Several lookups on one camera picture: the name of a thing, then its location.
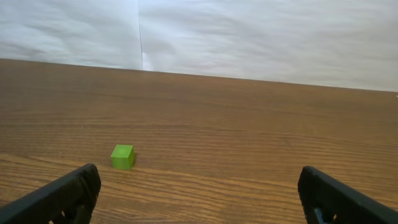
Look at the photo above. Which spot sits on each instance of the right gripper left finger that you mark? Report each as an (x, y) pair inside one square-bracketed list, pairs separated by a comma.
[(62, 196)]

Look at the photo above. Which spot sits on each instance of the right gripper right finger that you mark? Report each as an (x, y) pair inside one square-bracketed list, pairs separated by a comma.
[(339, 196)]

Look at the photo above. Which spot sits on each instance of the green cube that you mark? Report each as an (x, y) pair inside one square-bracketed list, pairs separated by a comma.
[(122, 157)]

